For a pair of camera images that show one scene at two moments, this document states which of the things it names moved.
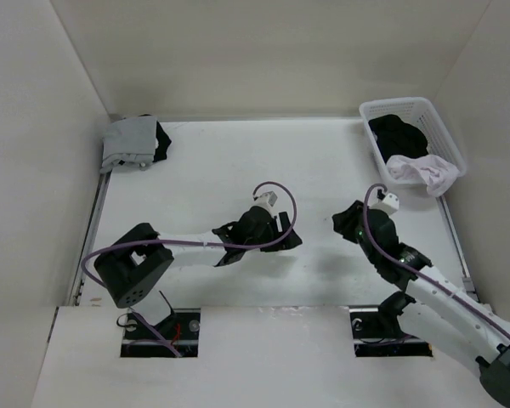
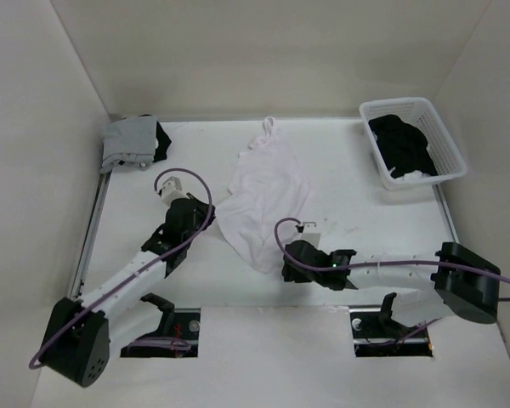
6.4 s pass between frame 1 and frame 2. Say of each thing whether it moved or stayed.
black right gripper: moved
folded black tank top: stayed
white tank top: moved
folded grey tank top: stayed
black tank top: stayed
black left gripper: moved
